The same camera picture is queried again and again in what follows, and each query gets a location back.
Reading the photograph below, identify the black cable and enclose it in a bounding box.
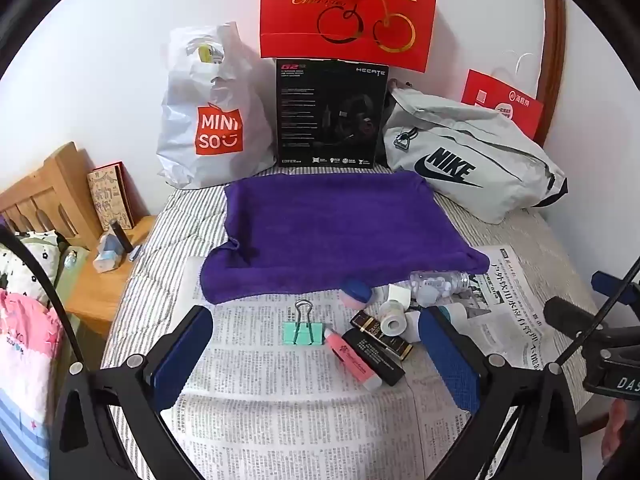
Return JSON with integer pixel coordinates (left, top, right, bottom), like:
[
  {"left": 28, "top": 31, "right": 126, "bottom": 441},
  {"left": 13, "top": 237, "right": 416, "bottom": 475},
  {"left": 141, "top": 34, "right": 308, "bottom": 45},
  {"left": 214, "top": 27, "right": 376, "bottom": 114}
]
[
  {"left": 555, "top": 260, "right": 640, "bottom": 368},
  {"left": 0, "top": 225, "right": 85, "bottom": 368}
]

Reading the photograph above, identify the newspaper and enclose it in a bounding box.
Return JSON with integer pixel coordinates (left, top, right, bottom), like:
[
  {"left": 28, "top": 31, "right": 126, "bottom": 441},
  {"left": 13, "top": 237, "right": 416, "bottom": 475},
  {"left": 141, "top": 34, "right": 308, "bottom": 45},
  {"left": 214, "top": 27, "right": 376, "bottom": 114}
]
[{"left": 167, "top": 245, "right": 598, "bottom": 480}]

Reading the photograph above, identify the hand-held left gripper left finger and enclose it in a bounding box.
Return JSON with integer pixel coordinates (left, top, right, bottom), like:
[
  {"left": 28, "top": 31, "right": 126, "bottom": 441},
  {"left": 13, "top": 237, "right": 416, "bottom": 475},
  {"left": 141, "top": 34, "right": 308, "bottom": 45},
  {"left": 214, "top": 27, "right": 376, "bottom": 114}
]
[{"left": 52, "top": 305, "right": 215, "bottom": 480}]

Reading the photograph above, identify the purple towel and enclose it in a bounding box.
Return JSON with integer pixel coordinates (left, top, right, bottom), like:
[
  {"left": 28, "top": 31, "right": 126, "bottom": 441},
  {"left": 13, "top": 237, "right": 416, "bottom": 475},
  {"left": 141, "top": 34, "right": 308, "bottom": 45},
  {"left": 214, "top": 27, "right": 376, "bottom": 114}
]
[{"left": 199, "top": 170, "right": 491, "bottom": 306}]

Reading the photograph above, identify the person's right hand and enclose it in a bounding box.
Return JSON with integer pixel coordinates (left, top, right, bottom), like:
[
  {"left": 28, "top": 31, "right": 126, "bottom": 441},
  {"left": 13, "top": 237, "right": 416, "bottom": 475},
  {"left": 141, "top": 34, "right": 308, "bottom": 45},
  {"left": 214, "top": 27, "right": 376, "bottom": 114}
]
[{"left": 601, "top": 400, "right": 636, "bottom": 461}]

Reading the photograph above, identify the black headset box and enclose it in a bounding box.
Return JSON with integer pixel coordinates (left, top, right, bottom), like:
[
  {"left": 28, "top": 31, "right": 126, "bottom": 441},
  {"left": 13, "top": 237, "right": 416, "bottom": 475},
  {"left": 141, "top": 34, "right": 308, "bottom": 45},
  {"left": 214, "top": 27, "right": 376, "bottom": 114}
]
[{"left": 274, "top": 57, "right": 390, "bottom": 170}]

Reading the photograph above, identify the pink highlighter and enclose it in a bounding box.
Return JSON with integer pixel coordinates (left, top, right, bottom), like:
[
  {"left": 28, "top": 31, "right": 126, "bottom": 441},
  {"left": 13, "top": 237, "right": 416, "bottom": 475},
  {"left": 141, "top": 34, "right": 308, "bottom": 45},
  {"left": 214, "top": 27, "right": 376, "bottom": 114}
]
[{"left": 324, "top": 328, "right": 383, "bottom": 393}]

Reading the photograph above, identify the brown gold tube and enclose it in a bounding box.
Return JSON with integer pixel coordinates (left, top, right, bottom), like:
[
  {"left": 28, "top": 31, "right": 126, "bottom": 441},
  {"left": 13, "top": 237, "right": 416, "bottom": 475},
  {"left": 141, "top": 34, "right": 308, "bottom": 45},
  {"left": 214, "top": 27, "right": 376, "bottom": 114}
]
[{"left": 350, "top": 310, "right": 415, "bottom": 361}]

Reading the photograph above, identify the tissue pack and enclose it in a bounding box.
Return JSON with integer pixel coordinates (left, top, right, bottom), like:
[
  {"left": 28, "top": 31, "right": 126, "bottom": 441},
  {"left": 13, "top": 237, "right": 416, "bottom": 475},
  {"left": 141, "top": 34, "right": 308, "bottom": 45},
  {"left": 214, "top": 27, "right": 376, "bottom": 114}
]
[{"left": 92, "top": 232, "right": 126, "bottom": 273}]

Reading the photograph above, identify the pink cloth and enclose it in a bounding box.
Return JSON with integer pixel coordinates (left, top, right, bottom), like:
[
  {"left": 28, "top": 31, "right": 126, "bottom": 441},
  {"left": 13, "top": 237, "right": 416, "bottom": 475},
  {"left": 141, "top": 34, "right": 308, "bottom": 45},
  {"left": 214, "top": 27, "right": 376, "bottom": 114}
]
[{"left": 0, "top": 287, "right": 66, "bottom": 421}]

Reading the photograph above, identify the wooden nightstand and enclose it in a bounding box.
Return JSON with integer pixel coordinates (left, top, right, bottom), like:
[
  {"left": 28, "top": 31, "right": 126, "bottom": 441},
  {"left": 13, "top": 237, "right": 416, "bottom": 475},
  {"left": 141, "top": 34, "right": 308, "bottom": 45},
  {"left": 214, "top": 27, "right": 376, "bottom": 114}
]
[{"left": 65, "top": 215, "right": 158, "bottom": 338}]

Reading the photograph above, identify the brown wooden door frame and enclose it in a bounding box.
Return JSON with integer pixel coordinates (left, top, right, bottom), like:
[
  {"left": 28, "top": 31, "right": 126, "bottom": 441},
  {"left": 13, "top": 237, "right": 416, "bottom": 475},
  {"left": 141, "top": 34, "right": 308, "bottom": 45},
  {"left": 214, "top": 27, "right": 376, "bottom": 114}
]
[{"left": 532, "top": 0, "right": 567, "bottom": 146}]

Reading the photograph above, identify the black rectangular device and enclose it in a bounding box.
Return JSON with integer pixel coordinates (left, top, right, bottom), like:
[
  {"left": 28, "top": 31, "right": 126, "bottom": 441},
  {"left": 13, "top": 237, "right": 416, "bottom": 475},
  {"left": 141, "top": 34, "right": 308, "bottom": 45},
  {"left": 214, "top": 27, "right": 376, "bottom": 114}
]
[{"left": 341, "top": 329, "right": 406, "bottom": 387}]

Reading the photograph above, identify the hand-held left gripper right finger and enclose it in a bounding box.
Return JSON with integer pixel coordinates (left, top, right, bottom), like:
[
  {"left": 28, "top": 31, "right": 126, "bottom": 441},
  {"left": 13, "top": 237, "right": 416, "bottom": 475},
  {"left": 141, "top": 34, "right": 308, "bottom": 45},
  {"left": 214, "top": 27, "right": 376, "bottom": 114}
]
[{"left": 419, "top": 306, "right": 583, "bottom": 480}]

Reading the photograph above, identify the wooden headboard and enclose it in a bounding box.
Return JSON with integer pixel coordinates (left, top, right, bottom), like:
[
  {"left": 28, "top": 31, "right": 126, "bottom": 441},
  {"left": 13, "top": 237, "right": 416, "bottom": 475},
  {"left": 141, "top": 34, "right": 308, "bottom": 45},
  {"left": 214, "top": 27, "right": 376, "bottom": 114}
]
[{"left": 0, "top": 141, "right": 101, "bottom": 251}]

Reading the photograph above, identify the white plastic shopping bag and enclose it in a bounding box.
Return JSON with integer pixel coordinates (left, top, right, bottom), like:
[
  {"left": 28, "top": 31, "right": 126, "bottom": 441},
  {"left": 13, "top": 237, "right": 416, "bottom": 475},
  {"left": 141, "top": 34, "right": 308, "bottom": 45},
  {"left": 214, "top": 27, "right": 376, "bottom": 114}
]
[{"left": 156, "top": 22, "right": 277, "bottom": 191}]

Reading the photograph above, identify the white charger cube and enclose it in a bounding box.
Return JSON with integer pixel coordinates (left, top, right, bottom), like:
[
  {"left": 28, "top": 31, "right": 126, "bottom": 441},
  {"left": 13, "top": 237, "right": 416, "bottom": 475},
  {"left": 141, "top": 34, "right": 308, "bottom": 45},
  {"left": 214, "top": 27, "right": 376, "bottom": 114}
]
[{"left": 387, "top": 282, "right": 413, "bottom": 308}]

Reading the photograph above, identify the brown patterned book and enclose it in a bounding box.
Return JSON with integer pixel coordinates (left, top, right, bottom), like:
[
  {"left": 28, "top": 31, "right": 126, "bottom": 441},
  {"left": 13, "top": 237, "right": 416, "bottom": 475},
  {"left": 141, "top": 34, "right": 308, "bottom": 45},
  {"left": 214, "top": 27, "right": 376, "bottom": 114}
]
[{"left": 86, "top": 161, "right": 135, "bottom": 231}]

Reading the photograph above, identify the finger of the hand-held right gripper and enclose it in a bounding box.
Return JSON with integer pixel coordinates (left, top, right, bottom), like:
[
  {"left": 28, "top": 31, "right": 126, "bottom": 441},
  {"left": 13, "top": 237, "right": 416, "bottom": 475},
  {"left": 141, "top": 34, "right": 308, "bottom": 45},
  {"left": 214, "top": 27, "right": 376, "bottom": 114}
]
[
  {"left": 591, "top": 270, "right": 640, "bottom": 306},
  {"left": 543, "top": 296, "right": 608, "bottom": 341}
]

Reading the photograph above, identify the clear pill bottle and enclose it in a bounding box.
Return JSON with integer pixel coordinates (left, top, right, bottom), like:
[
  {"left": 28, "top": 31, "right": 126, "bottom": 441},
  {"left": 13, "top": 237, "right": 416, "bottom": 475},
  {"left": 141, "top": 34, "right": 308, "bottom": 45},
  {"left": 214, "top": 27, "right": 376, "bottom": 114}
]
[{"left": 410, "top": 270, "right": 471, "bottom": 308}]

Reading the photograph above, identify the green binder clip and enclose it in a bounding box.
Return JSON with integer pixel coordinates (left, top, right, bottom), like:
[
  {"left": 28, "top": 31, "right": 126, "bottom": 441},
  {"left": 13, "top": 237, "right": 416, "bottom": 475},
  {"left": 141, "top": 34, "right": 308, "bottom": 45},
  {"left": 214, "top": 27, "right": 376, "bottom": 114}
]
[{"left": 283, "top": 299, "right": 322, "bottom": 347}]

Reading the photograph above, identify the grey sling bag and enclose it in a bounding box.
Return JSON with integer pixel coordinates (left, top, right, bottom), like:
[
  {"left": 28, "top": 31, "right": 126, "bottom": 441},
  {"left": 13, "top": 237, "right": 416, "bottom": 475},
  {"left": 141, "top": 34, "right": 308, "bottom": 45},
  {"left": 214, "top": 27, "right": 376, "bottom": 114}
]
[{"left": 382, "top": 82, "right": 570, "bottom": 225}]

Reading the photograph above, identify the floral pillow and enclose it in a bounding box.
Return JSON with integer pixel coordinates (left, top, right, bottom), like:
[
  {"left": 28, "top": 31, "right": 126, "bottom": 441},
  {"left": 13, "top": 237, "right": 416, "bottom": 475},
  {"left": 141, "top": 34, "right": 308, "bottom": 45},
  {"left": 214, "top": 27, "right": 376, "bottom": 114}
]
[{"left": 0, "top": 230, "right": 63, "bottom": 306}]

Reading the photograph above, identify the small white bottle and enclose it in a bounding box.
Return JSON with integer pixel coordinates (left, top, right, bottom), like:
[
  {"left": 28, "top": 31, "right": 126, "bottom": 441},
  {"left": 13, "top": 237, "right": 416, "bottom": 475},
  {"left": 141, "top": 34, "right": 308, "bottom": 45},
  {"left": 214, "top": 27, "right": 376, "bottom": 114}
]
[{"left": 404, "top": 310, "right": 426, "bottom": 343}]

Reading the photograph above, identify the small red paper bag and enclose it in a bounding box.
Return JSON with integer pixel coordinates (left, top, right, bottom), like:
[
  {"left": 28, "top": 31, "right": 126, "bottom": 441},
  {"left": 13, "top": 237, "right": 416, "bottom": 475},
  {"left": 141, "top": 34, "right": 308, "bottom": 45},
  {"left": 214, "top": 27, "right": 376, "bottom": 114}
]
[{"left": 460, "top": 52, "right": 545, "bottom": 143}]

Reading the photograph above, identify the blue striped cloth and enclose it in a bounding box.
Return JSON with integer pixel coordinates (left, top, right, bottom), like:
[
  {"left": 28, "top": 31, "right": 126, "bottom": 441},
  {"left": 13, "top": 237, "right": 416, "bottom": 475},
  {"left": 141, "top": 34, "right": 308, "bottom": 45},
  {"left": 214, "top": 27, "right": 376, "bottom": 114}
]
[{"left": 0, "top": 390, "right": 56, "bottom": 476}]

